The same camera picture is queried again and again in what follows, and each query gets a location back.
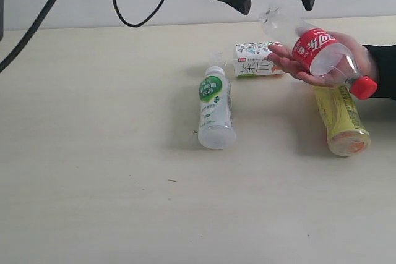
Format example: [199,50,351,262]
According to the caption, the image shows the person's open right hand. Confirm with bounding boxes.
[268,31,379,86]

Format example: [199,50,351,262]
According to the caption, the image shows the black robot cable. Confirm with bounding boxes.
[0,0,182,73]

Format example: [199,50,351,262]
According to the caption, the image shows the clear tea bottle white label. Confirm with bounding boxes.
[232,42,284,78]

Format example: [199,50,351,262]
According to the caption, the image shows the white green yogurt drink bottle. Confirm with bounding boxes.
[198,66,236,150]

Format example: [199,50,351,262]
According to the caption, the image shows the clear cola bottle red label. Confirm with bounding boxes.
[259,7,377,100]

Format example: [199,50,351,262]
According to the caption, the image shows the yellow juice bottle red cap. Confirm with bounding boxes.
[312,86,371,157]

